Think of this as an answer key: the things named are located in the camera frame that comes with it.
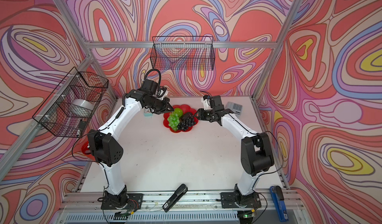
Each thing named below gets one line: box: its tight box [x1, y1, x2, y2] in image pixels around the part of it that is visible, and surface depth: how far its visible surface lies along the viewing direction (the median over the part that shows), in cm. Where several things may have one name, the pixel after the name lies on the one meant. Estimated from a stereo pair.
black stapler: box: [162, 183, 189, 213], surface depth 73 cm
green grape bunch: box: [167, 111, 181, 132], surface depth 88 cm
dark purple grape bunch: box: [177, 112, 197, 131], surface depth 100 cm
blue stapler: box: [269, 185, 289, 223], surface depth 72 cm
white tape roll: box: [68, 98, 95, 118], surface depth 74 cm
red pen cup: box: [81, 140, 96, 162], surface depth 80 cm
